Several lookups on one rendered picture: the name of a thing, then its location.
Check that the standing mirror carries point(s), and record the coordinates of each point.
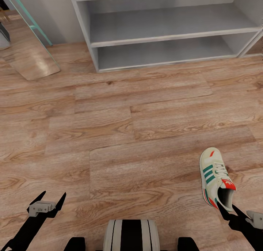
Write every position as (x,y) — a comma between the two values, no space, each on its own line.
(20,46)

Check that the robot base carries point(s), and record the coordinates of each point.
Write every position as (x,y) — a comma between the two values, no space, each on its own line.
(184,244)

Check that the gym shoe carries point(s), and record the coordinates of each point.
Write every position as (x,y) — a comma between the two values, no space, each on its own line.
(216,183)

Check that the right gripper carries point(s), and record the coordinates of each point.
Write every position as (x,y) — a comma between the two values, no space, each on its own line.
(239,223)

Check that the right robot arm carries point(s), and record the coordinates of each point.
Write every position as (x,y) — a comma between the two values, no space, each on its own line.
(251,226)

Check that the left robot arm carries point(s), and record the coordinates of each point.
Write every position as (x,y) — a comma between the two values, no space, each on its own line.
(38,212)

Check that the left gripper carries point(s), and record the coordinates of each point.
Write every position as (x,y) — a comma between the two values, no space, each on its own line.
(35,223)

